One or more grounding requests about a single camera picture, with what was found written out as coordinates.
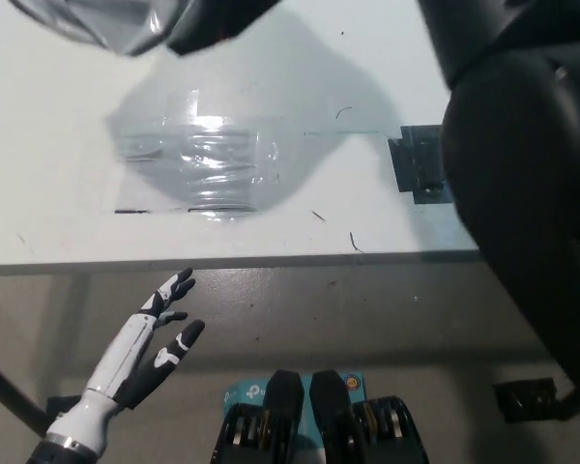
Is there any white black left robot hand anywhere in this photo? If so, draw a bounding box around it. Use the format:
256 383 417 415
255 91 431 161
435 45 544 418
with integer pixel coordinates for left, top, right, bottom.
84 267 207 412

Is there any grey and black plastic bag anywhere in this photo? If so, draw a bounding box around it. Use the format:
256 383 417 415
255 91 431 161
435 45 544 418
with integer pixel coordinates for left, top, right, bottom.
9 0 281 57

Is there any teal router box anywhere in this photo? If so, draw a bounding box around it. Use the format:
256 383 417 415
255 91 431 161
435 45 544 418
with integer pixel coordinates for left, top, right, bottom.
221 371 367 436

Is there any black slanted table leg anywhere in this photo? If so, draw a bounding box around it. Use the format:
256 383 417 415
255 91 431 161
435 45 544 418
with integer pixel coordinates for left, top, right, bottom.
0 354 48 439

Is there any clear tape patch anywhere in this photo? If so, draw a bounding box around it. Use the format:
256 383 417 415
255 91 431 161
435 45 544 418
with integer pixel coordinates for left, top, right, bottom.
114 89 281 217

